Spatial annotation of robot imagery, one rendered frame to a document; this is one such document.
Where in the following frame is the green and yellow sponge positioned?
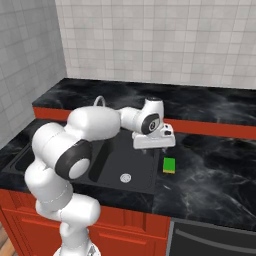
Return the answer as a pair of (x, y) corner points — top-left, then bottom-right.
(162, 157), (177, 176)

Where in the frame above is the dark grey dishwasher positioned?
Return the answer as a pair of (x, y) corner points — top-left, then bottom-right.
(165, 218), (256, 256)

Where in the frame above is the black sink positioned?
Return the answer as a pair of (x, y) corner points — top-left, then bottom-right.
(2, 127), (162, 196)

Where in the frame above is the red raised counter panel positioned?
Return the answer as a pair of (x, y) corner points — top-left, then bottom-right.
(32, 106), (256, 141)

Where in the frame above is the silver tap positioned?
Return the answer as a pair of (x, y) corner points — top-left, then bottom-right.
(92, 95), (107, 108)

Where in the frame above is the red cupboard run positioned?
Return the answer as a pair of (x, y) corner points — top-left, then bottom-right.
(0, 188), (172, 256)

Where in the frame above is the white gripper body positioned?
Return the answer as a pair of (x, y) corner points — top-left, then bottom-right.
(131, 131), (177, 150)

